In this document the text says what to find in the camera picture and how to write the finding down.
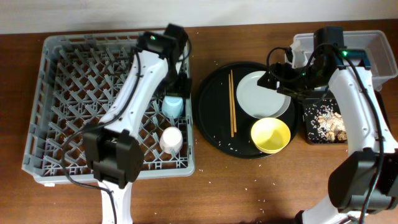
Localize light blue plastic cup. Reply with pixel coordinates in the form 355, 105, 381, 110
162, 96, 183, 119

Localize grey round plate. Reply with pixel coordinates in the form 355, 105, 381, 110
236, 71, 291, 119

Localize wooden chopstick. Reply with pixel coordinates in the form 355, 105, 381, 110
228, 74, 234, 138
230, 70, 237, 134

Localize food scraps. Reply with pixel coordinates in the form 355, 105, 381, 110
304, 105, 348, 142

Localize pink plastic cup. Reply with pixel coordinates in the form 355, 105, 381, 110
159, 126, 183, 154

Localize yellow bowl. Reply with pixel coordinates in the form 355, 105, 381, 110
250, 118, 292, 154

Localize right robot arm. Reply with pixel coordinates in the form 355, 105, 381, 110
257, 26, 397, 223

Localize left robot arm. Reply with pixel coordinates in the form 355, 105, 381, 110
83, 24, 192, 223

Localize grey dishwasher rack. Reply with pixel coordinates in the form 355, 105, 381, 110
22, 32, 195, 186

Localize black rectangular tray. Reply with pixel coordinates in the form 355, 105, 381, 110
301, 89, 393, 146

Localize clear plastic bin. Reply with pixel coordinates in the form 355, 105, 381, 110
284, 30, 397, 91

